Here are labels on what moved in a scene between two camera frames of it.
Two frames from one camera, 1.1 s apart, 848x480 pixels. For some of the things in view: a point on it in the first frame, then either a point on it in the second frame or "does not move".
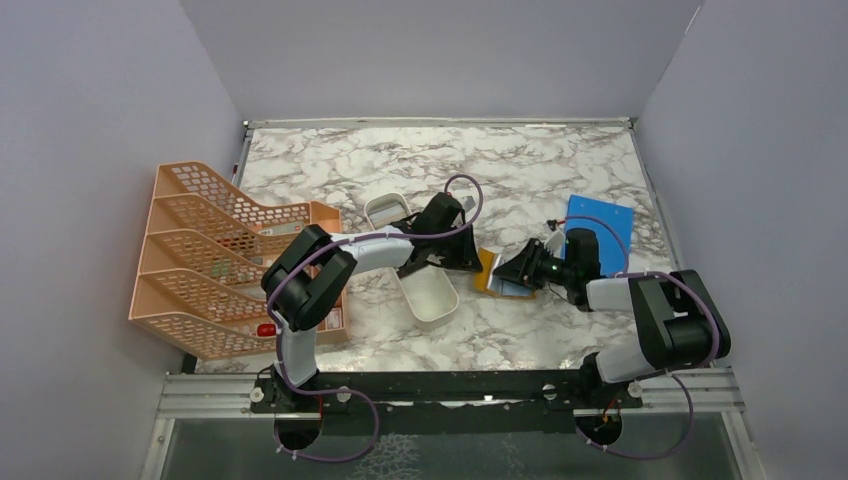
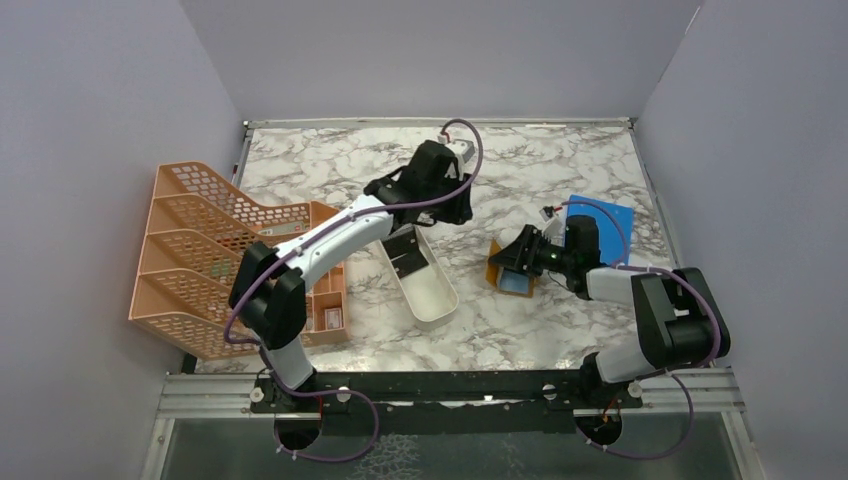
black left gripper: x=467 y=256 -> x=458 y=212
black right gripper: x=524 y=267 -> x=522 y=254
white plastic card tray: x=430 y=289 does not move
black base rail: x=444 y=402 does not move
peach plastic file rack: x=206 y=252 does not move
